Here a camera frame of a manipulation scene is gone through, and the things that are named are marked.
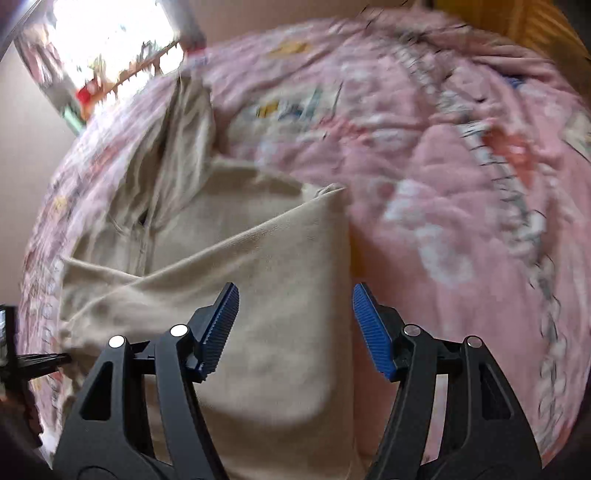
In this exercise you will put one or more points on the orange wooden furniture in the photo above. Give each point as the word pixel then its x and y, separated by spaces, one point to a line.
pixel 531 23

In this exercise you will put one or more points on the beige garment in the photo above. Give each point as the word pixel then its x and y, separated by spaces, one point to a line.
pixel 277 277

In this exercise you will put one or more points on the bright window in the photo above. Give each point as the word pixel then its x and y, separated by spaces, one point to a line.
pixel 106 27

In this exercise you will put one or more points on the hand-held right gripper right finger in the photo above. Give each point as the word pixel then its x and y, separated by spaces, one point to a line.
pixel 371 323

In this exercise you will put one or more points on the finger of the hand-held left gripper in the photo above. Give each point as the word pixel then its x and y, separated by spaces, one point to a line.
pixel 44 360

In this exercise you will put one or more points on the pink printed blanket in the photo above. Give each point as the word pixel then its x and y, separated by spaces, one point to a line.
pixel 438 161

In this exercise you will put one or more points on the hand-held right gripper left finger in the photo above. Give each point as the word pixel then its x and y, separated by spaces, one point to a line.
pixel 220 323

